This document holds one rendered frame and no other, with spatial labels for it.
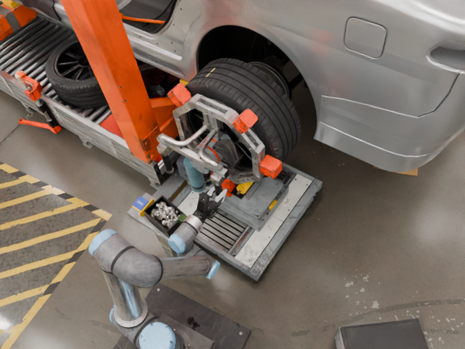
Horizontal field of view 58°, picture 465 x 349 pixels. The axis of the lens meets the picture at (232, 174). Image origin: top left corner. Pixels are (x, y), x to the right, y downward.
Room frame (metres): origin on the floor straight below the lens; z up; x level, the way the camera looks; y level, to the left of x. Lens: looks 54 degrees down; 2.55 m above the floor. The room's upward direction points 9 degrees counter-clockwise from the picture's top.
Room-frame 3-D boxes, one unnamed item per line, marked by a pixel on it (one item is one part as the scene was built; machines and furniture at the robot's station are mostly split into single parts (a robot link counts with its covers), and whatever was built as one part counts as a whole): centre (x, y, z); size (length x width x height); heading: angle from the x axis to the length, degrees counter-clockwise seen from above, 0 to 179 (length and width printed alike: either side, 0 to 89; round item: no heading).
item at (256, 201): (1.56, -0.07, 0.32); 0.40 x 0.30 x 0.28; 47
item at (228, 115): (1.44, 0.04, 0.85); 0.54 x 0.07 x 0.54; 47
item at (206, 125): (1.41, 0.20, 1.03); 0.19 x 0.18 x 0.11; 137
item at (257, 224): (1.58, -0.06, 0.13); 0.50 x 0.36 x 0.10; 47
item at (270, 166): (1.23, -0.19, 0.85); 0.09 x 0.08 x 0.07; 47
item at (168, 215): (1.24, 0.40, 0.51); 0.20 x 0.14 x 0.13; 39
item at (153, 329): (0.55, 0.45, 0.58); 0.17 x 0.15 x 0.18; 44
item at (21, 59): (2.90, 1.13, 0.14); 2.47 x 0.85 x 0.27; 47
